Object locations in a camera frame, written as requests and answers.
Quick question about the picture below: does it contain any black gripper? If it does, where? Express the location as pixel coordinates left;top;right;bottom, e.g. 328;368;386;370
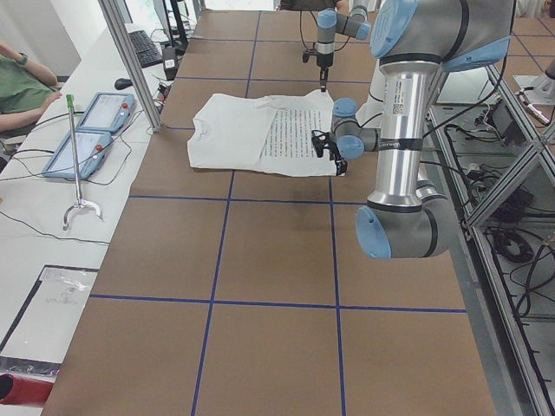
302;49;334;92
311;130;348;176

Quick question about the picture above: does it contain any white long-sleeve printed shirt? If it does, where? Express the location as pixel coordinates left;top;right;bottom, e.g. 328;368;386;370
187;89;339;177

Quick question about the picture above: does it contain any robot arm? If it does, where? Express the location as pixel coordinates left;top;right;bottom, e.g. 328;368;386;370
316;1;514;259
291;1;381;92

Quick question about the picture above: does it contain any black keyboard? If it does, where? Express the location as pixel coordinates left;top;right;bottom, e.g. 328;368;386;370
127;30;162;68

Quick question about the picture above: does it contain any black computer mouse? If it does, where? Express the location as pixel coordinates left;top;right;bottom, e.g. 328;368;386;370
114;78;133;91

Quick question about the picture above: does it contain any upper teach pendant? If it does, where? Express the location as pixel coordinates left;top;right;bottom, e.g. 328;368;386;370
76;92;136;133

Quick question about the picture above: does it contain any teach pendant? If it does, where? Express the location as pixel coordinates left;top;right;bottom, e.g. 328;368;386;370
76;92;136;133
42;131;112;179

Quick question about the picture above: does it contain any lower teach pendant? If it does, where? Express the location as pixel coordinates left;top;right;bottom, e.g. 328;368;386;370
42;131;112;179

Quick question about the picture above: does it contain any person in green shirt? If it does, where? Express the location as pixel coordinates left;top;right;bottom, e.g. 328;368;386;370
1;41;62;138

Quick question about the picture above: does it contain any clear plastic bag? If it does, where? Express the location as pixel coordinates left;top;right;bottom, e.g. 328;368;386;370
1;265;98;379

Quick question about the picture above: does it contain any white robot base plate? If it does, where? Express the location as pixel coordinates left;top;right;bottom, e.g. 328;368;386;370
356;62;385;128

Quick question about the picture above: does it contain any aluminium frame post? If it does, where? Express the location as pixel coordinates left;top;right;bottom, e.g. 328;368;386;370
98;0;162;133

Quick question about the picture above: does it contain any green-handled reacher grabber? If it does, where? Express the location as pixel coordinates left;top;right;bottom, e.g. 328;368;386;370
62;94;102;231

